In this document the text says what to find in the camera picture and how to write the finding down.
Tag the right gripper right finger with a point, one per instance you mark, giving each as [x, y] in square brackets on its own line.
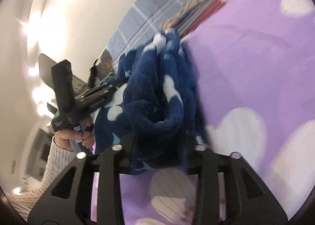
[229, 191]

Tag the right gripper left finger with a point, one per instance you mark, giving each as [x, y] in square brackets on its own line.
[88, 190]

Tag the navy star fleece baby jacket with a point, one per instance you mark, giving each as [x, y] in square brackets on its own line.
[158, 105]

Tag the folded floral clothes stack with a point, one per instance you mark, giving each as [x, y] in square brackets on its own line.
[191, 15]

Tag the person left hand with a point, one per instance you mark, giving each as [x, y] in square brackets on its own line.
[63, 138]

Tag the black garment on headboard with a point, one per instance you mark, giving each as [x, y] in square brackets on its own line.
[93, 78]

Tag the purple floral bed sheet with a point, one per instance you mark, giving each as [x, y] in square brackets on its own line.
[254, 62]

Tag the blue plaid pillow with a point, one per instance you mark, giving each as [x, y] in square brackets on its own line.
[142, 20]

